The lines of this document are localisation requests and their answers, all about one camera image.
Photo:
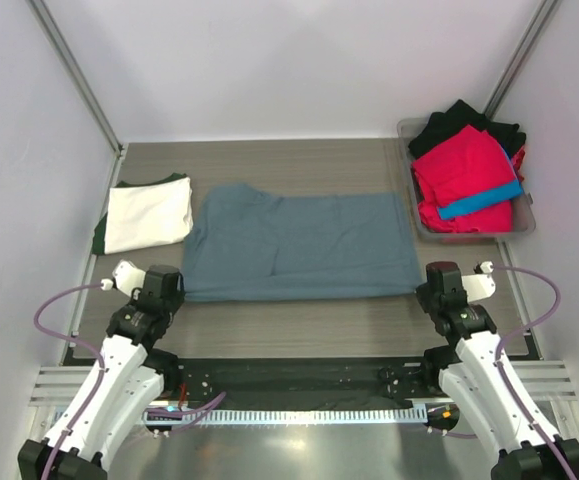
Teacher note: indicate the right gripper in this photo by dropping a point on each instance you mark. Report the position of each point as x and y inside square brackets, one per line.
[422, 291]

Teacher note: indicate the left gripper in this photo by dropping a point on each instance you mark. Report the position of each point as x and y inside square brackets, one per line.
[178, 299]

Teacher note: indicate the grey blue t shirt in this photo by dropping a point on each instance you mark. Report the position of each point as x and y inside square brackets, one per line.
[250, 245]

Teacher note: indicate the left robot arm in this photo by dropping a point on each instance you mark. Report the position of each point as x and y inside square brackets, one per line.
[129, 373]

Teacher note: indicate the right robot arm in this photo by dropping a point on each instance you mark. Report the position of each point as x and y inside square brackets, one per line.
[475, 372]

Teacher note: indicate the folded white t shirt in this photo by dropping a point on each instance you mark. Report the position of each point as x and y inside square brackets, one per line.
[147, 217]

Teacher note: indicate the folded dark green t shirt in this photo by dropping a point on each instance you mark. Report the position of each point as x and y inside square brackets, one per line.
[98, 240]

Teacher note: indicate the grey plastic bin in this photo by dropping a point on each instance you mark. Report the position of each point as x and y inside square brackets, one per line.
[522, 216]

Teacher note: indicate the bright blue t shirt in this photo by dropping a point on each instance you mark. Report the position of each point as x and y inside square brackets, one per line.
[478, 175]

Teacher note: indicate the red t shirt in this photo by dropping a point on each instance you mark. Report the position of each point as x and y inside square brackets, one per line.
[426, 169]

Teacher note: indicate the black t shirt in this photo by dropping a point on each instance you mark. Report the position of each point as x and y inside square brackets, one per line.
[441, 126]

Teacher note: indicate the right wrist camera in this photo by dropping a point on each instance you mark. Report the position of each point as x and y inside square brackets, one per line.
[480, 285]

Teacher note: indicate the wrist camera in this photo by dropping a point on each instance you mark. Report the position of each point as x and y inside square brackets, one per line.
[480, 285]
[125, 278]

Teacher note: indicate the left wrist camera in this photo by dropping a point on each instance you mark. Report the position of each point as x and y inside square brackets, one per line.
[125, 278]

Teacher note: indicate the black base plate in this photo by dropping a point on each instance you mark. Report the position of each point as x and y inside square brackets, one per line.
[309, 384]

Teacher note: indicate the slotted cable duct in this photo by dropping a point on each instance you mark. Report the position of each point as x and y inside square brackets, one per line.
[415, 415]

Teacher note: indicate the aluminium front rail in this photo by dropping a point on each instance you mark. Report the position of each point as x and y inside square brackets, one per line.
[544, 380]

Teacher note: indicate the right aluminium frame post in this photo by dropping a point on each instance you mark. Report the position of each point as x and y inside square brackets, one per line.
[536, 27]

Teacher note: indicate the aluminium frame post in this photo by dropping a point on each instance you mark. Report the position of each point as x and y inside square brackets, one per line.
[58, 42]
[536, 27]

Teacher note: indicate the left aluminium frame post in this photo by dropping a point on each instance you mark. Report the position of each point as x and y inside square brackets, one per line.
[58, 42]

